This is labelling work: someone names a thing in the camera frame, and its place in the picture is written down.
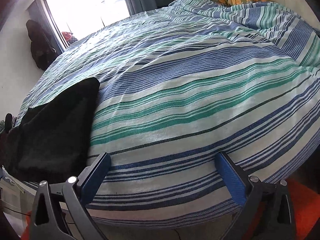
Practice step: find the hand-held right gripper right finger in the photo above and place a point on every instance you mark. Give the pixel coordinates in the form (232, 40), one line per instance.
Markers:
(231, 177)

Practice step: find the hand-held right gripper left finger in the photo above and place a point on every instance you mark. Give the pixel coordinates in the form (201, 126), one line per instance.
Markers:
(96, 177)

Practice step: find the black pants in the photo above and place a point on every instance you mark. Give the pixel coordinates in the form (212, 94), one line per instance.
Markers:
(50, 135)

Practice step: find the orange fleece-lined blanket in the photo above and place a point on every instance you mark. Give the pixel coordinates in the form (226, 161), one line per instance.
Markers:
(306, 205)

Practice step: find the mixed clothes pile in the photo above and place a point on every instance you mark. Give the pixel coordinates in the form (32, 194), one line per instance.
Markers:
(7, 123)

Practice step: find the striped bed sheet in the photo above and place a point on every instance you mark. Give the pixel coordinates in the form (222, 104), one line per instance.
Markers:
(187, 80)

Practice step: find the dark hanging clothes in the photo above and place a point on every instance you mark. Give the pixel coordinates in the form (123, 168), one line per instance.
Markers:
(41, 47)

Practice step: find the red patterned clothes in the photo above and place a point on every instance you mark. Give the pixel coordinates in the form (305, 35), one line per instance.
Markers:
(68, 37)

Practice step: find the window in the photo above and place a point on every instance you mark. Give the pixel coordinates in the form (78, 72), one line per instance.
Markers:
(85, 7)

